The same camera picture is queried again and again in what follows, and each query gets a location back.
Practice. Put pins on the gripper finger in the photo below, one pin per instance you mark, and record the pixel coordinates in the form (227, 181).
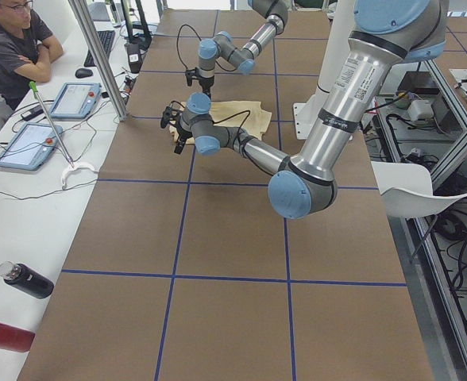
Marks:
(180, 144)
(207, 92)

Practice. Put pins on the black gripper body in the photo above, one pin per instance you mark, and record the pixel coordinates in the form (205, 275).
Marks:
(182, 137)
(206, 84)

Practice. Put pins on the beige long sleeve shirt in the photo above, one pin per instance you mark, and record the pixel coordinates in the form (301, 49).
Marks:
(227, 117)

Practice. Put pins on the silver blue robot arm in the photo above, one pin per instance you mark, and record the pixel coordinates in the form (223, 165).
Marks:
(221, 45)
(383, 34)

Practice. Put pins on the upper blue teach pendant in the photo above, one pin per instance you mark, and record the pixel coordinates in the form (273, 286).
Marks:
(75, 101)

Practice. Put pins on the blue teach pendant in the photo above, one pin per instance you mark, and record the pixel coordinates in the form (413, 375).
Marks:
(30, 148)
(75, 101)

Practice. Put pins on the black computer mouse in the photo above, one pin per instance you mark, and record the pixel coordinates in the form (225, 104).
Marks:
(83, 72)

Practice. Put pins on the lower blue teach pendant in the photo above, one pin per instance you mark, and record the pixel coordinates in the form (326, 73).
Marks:
(30, 148)

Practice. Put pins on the pink reaching stick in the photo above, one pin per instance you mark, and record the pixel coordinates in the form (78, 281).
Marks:
(72, 164)

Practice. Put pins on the seated man grey shirt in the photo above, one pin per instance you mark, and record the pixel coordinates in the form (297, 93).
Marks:
(28, 48)

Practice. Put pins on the black water bottle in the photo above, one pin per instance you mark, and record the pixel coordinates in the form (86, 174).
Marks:
(26, 279)

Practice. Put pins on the white plastic chair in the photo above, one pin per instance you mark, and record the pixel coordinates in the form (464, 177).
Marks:
(407, 190)

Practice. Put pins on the red water bottle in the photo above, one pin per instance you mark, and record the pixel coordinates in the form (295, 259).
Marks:
(15, 339)

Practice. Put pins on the aluminium frame post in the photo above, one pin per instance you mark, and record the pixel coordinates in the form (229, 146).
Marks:
(87, 26)

